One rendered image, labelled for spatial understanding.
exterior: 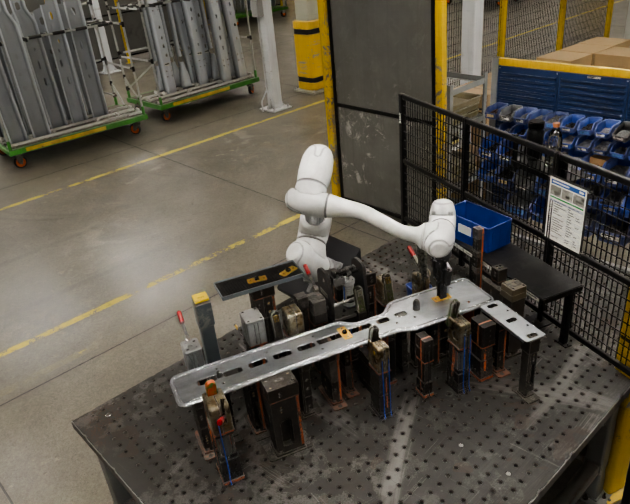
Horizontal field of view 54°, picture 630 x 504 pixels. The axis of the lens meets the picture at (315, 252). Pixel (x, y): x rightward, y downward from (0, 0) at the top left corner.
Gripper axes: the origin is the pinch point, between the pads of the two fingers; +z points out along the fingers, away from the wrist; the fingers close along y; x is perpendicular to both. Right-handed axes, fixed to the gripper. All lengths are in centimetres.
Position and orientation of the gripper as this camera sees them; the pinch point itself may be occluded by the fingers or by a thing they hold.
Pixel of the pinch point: (441, 289)
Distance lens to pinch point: 268.1
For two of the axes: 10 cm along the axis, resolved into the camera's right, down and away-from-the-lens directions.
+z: 0.9, 8.8, 4.7
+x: 9.1, -2.6, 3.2
